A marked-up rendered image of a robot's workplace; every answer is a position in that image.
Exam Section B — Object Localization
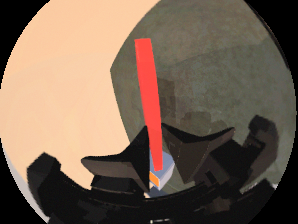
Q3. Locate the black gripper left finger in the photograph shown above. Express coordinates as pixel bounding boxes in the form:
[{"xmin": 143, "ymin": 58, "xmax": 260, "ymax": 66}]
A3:
[{"xmin": 80, "ymin": 125, "xmax": 150, "ymax": 193}]

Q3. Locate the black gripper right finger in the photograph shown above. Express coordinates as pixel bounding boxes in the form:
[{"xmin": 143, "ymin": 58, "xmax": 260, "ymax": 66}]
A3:
[{"xmin": 161, "ymin": 123, "xmax": 235, "ymax": 184}]

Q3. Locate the red lid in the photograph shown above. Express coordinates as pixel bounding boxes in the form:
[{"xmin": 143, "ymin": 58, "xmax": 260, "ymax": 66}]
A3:
[{"xmin": 134, "ymin": 39, "xmax": 164, "ymax": 171}]

